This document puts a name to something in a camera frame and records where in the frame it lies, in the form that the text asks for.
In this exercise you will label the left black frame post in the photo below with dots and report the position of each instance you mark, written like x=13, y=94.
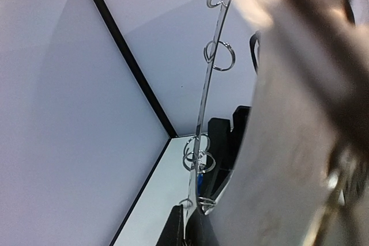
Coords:
x=133, y=66

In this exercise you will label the perforated metal key ring disc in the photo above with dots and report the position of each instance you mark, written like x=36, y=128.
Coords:
x=301, y=175

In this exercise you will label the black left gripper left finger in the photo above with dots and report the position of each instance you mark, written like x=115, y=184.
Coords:
x=173, y=230

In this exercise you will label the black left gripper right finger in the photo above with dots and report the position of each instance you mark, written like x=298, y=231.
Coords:
x=200, y=230

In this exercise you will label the blue key tag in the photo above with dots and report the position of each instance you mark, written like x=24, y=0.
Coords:
x=201, y=183

